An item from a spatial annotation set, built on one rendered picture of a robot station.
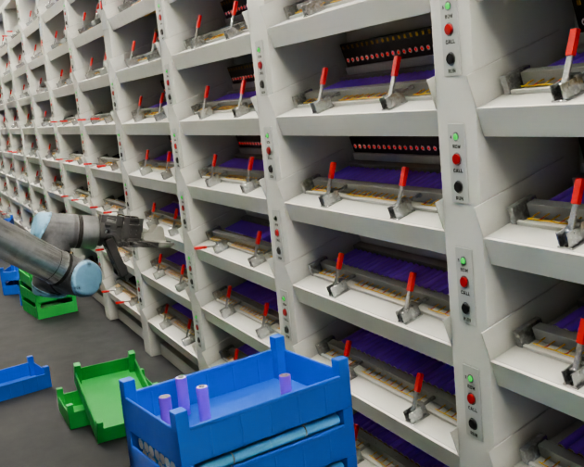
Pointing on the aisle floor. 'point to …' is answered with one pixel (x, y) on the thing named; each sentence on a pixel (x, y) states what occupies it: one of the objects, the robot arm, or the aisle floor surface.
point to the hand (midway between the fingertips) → (167, 245)
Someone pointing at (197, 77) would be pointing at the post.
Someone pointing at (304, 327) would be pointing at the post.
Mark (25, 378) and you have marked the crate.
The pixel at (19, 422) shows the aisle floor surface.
